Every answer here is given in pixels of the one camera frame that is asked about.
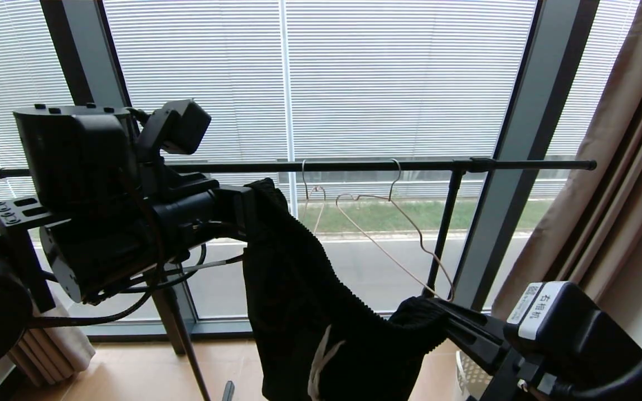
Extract pink clothes hanger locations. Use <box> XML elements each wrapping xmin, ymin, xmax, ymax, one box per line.
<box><xmin>300</xmin><ymin>160</ymin><xmax>327</xmax><ymax>236</ymax></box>
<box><xmin>335</xmin><ymin>159</ymin><xmax>456</xmax><ymax>303</ymax></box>

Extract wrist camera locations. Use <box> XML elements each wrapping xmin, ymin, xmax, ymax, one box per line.
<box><xmin>136</xmin><ymin>100</ymin><xmax>212</xmax><ymax>184</ymax></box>
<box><xmin>504</xmin><ymin>281</ymin><xmax>642</xmax><ymax>388</ymax></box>

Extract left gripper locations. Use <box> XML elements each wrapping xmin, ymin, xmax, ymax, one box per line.
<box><xmin>151</xmin><ymin>174</ymin><xmax>256</xmax><ymax>247</ymax></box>

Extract black clothes rack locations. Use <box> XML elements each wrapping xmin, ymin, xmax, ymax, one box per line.
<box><xmin>0</xmin><ymin>159</ymin><xmax>597</xmax><ymax>401</ymax></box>

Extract window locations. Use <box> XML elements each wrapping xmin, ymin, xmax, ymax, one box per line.
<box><xmin>0</xmin><ymin>0</ymin><xmax>639</xmax><ymax>340</ymax></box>

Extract brown curtain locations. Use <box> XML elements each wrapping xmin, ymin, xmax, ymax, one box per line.
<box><xmin>0</xmin><ymin>164</ymin><xmax>96</xmax><ymax>388</ymax></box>
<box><xmin>491</xmin><ymin>0</ymin><xmax>642</xmax><ymax>340</ymax></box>

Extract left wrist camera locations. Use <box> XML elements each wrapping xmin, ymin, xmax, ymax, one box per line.
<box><xmin>136</xmin><ymin>100</ymin><xmax>212</xmax><ymax>184</ymax></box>

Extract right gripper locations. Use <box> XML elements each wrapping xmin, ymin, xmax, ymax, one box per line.
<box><xmin>435</xmin><ymin>299</ymin><xmax>542</xmax><ymax>401</ymax></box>

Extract black cable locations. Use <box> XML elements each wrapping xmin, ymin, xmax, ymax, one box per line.
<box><xmin>26</xmin><ymin>242</ymin><xmax>208</xmax><ymax>329</ymax></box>
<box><xmin>538</xmin><ymin>352</ymin><xmax>642</xmax><ymax>401</ymax></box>

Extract black shorts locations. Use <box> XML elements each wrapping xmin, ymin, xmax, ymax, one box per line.
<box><xmin>241</xmin><ymin>178</ymin><xmax>451</xmax><ymax>401</ymax></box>

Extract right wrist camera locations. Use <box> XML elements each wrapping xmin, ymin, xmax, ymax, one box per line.
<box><xmin>504</xmin><ymin>281</ymin><xmax>642</xmax><ymax>388</ymax></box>

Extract white laundry basket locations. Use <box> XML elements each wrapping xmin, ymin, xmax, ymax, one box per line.
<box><xmin>455</xmin><ymin>350</ymin><xmax>495</xmax><ymax>401</ymax></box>

